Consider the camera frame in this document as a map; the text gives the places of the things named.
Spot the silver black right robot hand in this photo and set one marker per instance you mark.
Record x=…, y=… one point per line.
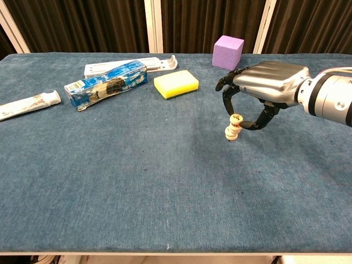
x=272, y=82

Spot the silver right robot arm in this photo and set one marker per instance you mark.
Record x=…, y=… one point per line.
x=330, y=99

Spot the purple foam cube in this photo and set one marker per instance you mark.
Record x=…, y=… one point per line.
x=226, y=50

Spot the yellow green sponge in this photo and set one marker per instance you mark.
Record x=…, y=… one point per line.
x=176, y=82

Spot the blue table cloth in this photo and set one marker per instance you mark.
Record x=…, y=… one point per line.
x=137, y=170

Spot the blue cookie package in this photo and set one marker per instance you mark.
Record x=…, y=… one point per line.
x=110, y=83

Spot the dark pleated curtain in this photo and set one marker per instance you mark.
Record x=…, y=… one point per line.
x=82, y=24

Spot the white toothpaste tube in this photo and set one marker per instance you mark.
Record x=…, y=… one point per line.
x=24, y=105

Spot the white round object under table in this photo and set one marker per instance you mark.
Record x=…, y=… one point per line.
x=46, y=259

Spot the white leaning frame post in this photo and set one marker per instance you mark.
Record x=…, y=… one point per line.
x=264, y=27

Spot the white plastic holder bracket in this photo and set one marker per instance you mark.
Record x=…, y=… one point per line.
x=160, y=63

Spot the white upright frame post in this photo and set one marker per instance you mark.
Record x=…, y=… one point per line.
x=154, y=26

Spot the white slanted frame post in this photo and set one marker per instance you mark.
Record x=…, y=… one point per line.
x=13, y=27

